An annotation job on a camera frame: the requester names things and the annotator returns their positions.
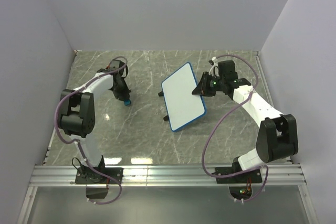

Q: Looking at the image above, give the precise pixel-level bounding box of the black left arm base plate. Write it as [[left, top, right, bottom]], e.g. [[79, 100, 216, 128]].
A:
[[75, 166, 123, 185]]

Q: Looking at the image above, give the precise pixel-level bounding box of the aluminium front rail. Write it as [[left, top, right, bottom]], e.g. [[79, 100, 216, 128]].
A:
[[28, 164, 307, 187]]

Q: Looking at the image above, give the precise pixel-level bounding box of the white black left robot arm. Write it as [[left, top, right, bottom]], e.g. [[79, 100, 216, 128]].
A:
[[54, 56, 131, 183]]

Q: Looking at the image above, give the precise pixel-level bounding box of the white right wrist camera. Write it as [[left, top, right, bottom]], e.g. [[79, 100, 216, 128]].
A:
[[209, 57, 219, 77]]

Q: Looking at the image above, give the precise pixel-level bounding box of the blue framed whiteboard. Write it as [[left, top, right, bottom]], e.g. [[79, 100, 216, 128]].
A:
[[161, 62, 206, 132]]

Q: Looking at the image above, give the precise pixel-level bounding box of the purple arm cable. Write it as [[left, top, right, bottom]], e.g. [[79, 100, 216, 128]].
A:
[[54, 56, 129, 206], [202, 55, 269, 204]]

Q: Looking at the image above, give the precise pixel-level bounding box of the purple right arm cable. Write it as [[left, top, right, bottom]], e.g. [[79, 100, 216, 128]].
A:
[[202, 55, 269, 204]]

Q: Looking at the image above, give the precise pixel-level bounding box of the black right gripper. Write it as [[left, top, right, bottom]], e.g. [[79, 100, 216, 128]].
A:
[[191, 72, 225, 98]]

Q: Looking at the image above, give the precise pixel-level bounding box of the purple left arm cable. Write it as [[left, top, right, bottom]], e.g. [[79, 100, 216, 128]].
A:
[[54, 56, 129, 206]]

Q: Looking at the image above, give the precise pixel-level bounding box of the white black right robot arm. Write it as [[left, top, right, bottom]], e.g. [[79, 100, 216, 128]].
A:
[[192, 58, 299, 182]]

